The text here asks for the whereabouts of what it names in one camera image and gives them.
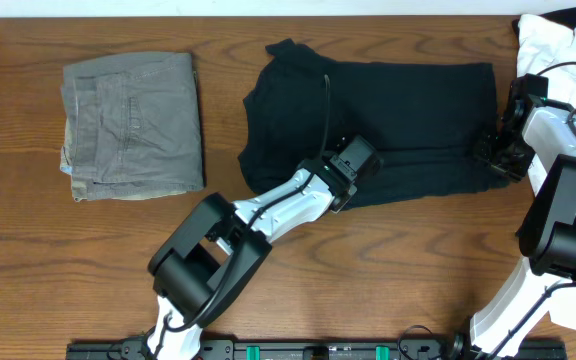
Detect black t-shirt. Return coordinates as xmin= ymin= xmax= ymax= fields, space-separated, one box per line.
xmin=239 ymin=39 xmax=509 ymax=208

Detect small black cable loop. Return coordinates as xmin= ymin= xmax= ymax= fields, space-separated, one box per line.
xmin=397 ymin=324 xmax=444 ymax=360

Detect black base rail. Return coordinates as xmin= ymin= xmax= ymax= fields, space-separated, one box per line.
xmin=65 ymin=339 xmax=568 ymax=360

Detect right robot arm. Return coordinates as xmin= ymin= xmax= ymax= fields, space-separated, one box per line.
xmin=454 ymin=96 xmax=576 ymax=359

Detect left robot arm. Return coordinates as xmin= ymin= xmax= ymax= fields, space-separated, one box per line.
xmin=147 ymin=155 xmax=382 ymax=359

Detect folded grey khaki pants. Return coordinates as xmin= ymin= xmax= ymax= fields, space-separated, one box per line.
xmin=60 ymin=52 xmax=205 ymax=201

